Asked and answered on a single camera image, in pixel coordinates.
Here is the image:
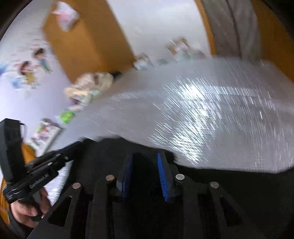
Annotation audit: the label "black garment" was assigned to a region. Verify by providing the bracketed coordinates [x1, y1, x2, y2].
[48, 137, 294, 239]

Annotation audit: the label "person's left hand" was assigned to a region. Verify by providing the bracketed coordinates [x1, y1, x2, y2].
[10, 188, 51, 228]

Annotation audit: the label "toiletry bottles on cabinet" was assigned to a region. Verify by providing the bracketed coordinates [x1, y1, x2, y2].
[28, 118, 62, 157]

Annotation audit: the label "green tissue pack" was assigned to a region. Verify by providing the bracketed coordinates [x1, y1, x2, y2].
[59, 109, 75, 124]

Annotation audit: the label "beige floral blanket pile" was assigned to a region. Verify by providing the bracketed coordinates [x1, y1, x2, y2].
[64, 72, 114, 100]

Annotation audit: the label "white small cardboard box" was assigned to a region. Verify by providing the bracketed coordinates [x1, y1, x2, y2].
[133, 53, 153, 70]

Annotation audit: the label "brown cardboard box with label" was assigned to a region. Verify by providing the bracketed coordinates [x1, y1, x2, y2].
[166, 38, 190, 55]

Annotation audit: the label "orange wooden wardrobe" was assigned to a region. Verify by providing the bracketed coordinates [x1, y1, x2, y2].
[42, 1, 135, 83]

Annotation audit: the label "white pink plastic bag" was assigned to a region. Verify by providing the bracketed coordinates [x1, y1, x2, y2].
[52, 1, 80, 32]

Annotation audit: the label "translucent plastic door curtain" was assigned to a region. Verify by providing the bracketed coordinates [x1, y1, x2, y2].
[203, 0, 262, 61]

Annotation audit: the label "orange wooden door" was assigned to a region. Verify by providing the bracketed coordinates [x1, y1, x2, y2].
[251, 1, 293, 80]

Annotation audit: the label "cartoon couple wall sticker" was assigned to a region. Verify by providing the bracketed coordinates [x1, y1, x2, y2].
[15, 47, 53, 89]

